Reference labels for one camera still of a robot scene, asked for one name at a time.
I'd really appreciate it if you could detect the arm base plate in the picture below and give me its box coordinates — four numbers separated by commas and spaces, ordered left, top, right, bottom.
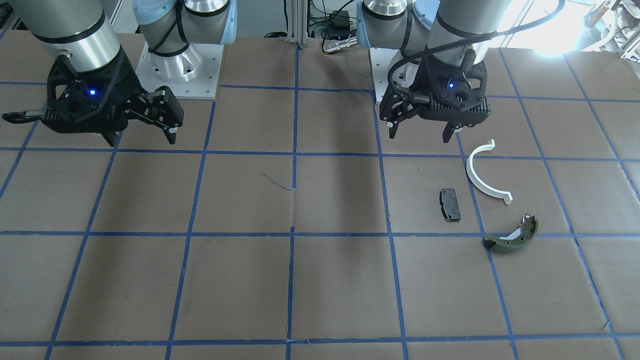
135, 43, 225, 101
369, 47, 419, 105

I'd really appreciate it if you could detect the black brake pad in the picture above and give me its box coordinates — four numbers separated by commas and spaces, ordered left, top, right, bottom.
439, 188, 461, 222

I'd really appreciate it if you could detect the black power adapter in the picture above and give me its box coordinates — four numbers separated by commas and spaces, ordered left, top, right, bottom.
329, 10, 351, 34

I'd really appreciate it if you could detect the olive green brake shoe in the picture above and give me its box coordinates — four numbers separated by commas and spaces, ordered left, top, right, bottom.
482, 213, 538, 253

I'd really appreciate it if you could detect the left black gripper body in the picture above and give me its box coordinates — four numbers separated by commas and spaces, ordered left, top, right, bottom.
380, 50, 493, 128

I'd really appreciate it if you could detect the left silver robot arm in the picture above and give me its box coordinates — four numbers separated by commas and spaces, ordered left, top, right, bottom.
356, 0, 510, 143

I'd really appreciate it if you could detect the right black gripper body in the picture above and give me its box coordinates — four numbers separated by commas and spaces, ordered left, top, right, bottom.
42, 50, 185, 135

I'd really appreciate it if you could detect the white curved plastic bracket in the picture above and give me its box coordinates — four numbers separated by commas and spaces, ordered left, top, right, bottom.
465, 139, 514, 205

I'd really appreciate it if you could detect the aluminium frame post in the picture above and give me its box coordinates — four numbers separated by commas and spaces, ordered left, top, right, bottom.
285, 0, 310, 48

